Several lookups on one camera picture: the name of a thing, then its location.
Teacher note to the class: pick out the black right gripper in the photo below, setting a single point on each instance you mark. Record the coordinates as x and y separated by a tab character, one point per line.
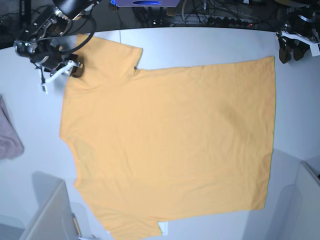
53	58

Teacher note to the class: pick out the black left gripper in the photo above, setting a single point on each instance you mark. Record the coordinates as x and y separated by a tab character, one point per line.
286	45

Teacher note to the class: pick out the orange T-shirt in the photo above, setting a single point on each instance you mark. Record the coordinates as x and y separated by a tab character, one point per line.
159	145

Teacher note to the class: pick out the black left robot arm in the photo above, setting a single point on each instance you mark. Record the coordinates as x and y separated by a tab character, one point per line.
302	11

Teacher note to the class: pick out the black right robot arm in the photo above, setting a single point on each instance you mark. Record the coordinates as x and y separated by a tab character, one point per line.
35	41

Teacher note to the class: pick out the black power strip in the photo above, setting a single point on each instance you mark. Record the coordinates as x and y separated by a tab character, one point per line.
228	22

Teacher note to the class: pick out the purple device with blue oval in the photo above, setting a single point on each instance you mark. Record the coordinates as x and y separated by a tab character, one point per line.
146	3

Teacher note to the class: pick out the pink cloth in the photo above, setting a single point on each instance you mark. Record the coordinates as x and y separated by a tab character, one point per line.
10	143

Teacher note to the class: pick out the orange pencil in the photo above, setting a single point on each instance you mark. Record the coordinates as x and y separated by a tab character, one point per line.
76	224

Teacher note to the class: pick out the grey left bin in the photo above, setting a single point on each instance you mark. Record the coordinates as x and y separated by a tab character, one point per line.
54	219

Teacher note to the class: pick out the grey bin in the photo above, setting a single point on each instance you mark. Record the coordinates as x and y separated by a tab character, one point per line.
307	225
54	219

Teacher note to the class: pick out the grey right bin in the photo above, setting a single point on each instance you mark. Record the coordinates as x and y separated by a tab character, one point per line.
307	225

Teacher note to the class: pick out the white table slot plate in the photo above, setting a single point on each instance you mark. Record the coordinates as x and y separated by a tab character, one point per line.
164	227

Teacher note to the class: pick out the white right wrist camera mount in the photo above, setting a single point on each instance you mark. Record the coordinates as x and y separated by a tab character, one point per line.
45	81

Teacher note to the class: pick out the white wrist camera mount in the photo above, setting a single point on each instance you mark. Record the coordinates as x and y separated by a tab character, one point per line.
313	45
45	81

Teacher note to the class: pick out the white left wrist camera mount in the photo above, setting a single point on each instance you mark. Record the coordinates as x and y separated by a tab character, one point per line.
313	45

